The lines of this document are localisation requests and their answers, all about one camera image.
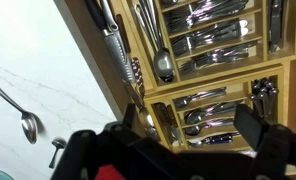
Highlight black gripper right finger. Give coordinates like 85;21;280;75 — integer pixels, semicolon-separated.
233;103;296;180

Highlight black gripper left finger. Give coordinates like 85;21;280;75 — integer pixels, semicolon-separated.
51;103;176;180

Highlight big silver spoon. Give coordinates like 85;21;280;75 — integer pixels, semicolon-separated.
0;75;39;145

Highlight loose silver spoon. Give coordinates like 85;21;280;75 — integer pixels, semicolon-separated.
123;79;156;129

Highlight silver serving spoon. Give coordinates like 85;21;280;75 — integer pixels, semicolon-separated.
133;0;176;84

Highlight wooden drawer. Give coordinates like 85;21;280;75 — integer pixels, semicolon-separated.
52;0;296;180

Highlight small silver spoon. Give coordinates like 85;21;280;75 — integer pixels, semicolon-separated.
48;138;68;170

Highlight pile of silver spoons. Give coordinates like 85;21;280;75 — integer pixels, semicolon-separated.
173;87;228;109
183;100;244;126
183;118;236;137

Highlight pile of silver forks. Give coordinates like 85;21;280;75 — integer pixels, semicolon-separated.
178;41;260;76
170;19;251;57
161;0;250;34

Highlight pile of table knives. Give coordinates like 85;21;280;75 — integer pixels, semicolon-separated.
267;0;285;54

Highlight blue-handled utensils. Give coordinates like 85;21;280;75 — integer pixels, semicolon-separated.
187;131;241;148

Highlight black-handled utensils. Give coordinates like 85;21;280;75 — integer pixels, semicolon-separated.
248;77;280;118

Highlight brown-handled steak knives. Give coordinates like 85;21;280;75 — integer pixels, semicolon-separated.
152;101;183;146

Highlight riveted-handle steak knife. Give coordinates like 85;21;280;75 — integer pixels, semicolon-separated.
130;57;146;98

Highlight brown-handled knife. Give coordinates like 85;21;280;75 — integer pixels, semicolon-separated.
115;13;132;54

